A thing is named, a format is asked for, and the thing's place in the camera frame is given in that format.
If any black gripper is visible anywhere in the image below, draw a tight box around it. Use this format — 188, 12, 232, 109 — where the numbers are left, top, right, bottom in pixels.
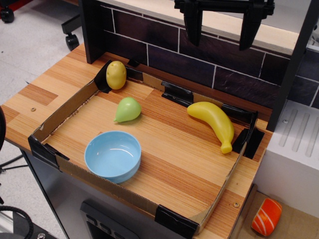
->
174, 0, 275, 51

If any green toy pear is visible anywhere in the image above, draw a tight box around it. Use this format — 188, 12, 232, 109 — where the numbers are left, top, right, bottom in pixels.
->
114, 97, 142, 122

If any light blue bowl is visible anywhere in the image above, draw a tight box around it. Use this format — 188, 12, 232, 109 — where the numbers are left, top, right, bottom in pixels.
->
84, 131, 142, 184

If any light wooden shelf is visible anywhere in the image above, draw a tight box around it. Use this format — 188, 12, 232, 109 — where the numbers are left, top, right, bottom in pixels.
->
102, 0, 299, 55

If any yellow toy banana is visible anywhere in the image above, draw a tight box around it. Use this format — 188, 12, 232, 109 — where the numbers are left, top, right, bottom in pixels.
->
187, 102, 234, 154

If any yellow toy potato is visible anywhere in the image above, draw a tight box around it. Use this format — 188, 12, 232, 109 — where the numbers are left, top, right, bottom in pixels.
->
106, 61, 127, 90

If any black chair caster base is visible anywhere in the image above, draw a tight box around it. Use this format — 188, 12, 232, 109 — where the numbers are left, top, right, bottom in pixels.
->
61, 14, 81, 51

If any white toy sink unit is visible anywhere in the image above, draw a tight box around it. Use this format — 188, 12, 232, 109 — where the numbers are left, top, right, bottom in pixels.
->
254, 101, 319, 217

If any orange salmon sushi toy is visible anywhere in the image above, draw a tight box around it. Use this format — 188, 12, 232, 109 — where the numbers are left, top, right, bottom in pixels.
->
251, 198, 283, 236

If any black caster wheel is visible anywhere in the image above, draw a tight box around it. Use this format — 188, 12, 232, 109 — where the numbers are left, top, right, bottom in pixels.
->
0, 6, 14, 23

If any black oven control panel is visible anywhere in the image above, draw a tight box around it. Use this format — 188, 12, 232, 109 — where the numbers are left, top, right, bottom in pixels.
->
80, 201, 140, 239

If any black right upright post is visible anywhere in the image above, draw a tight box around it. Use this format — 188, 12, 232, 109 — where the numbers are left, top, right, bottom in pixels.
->
266, 0, 319, 132

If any black upright post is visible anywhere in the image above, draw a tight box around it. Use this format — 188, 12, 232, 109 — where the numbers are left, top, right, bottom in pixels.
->
266, 0, 319, 132
78, 0, 106, 64

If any black left upright post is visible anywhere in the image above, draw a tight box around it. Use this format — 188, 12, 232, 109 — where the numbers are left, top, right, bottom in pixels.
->
78, 0, 106, 64

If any black braided cable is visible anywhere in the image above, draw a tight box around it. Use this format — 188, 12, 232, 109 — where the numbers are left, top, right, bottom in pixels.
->
0, 205, 33, 239

